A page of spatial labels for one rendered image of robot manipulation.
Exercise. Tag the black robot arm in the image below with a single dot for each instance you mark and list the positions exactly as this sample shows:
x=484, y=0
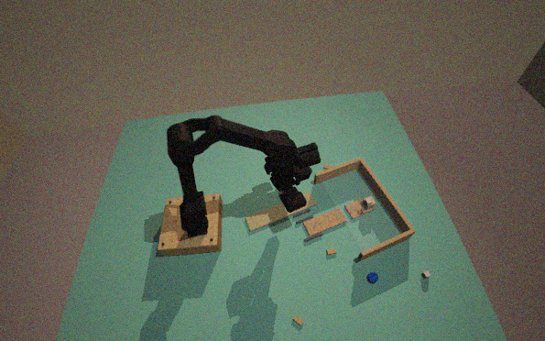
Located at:
x=282, y=155

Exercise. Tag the blue round disc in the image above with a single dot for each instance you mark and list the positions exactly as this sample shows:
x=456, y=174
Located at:
x=372, y=277

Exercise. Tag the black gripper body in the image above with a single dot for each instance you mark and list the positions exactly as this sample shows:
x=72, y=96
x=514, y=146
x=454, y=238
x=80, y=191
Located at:
x=293, y=200

